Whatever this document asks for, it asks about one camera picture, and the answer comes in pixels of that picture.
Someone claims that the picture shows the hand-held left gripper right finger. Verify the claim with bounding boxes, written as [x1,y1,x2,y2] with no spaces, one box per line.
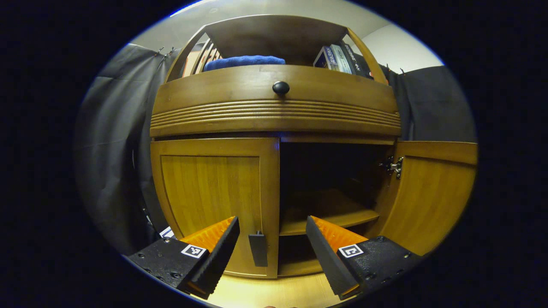
[306,216,422,301]

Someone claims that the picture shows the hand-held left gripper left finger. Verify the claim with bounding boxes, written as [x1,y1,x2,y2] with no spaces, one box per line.
[127,216,240,300]

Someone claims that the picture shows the wooden shoe cabinet door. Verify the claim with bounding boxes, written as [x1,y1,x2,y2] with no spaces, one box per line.
[150,138,281,279]
[366,140,479,257]

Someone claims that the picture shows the wooden double-door shoe cabinet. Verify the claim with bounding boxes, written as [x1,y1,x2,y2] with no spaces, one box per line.
[149,14,403,279]

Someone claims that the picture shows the metal door hinge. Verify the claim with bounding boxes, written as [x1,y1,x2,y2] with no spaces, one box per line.
[379,156,404,180]

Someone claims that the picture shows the wooden cabinet drawer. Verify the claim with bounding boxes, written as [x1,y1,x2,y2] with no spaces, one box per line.
[150,64,402,137]

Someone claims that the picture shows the wooden inner shelf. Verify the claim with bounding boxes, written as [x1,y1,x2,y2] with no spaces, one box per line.
[279,188,381,237]

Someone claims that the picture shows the black backdrop cloth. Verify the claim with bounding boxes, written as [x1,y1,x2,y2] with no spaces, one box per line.
[74,43,478,257]

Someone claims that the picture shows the blue folded towel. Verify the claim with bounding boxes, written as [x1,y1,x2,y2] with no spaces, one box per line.
[203,55,286,72]

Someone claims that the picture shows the black book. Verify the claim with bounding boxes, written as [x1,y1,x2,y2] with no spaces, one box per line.
[342,41,374,78]

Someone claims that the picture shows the pale blue book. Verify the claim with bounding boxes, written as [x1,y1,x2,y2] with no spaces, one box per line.
[330,44,354,74]

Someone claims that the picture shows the black door handle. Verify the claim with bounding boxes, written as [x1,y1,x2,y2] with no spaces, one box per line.
[249,231,268,268]

